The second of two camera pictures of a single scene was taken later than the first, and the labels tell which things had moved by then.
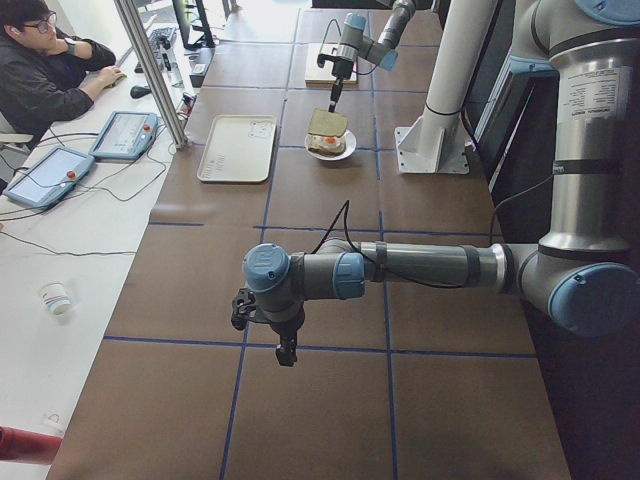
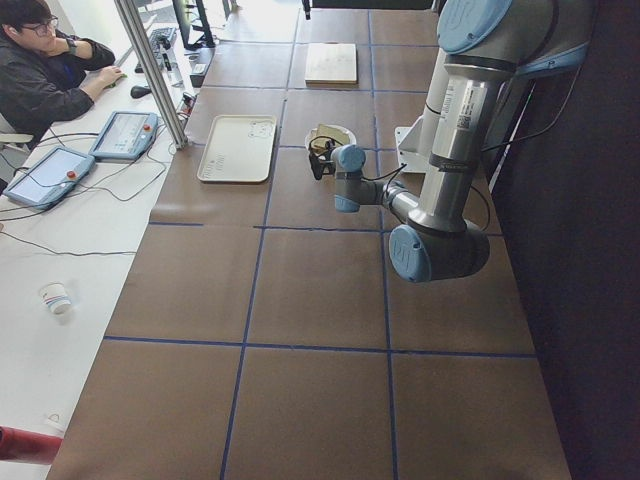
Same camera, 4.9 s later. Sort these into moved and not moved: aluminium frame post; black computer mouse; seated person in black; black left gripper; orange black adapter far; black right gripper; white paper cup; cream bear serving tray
Moved: black right gripper; black left gripper
Not moved: orange black adapter far; black computer mouse; white paper cup; aluminium frame post; seated person in black; cream bear serving tray
